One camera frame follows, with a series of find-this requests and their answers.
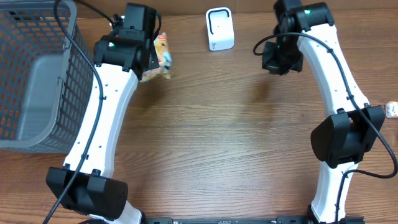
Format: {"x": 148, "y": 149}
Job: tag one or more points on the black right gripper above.
{"x": 271, "y": 61}

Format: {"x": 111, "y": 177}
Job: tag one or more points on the yellow snack bag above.
{"x": 161, "y": 62}

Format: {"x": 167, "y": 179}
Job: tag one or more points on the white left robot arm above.
{"x": 85, "y": 184}

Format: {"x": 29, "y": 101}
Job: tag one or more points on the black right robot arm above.
{"x": 351, "y": 123}

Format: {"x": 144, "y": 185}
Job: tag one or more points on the white barcode scanner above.
{"x": 219, "y": 23}

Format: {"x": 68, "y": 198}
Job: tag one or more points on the grey plastic basket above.
{"x": 46, "y": 79}

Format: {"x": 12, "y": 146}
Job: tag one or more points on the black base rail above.
{"x": 278, "y": 220}

